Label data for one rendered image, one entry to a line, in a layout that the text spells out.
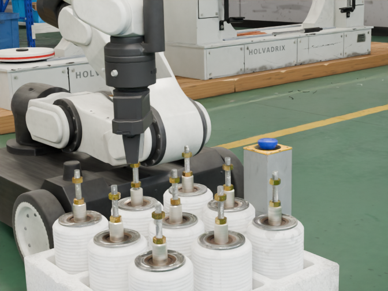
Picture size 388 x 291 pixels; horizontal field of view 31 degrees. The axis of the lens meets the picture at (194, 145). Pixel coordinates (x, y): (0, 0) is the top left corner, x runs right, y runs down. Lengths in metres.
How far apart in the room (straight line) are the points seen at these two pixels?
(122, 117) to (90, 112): 0.55
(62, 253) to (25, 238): 0.45
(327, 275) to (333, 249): 0.54
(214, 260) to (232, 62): 2.91
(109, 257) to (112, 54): 0.34
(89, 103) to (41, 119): 0.14
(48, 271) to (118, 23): 0.43
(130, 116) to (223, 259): 0.30
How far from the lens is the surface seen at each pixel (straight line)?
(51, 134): 1.81
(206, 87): 3.69
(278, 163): 1.37
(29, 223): 1.60
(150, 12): 1.16
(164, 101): 1.52
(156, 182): 1.64
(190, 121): 1.52
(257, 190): 1.39
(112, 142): 1.57
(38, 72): 3.20
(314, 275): 1.16
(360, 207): 2.01
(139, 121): 1.17
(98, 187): 1.57
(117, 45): 1.17
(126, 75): 1.17
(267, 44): 4.09
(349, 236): 1.80
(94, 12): 1.17
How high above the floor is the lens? 0.66
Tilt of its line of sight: 14 degrees down
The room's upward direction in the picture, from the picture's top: 2 degrees counter-clockwise
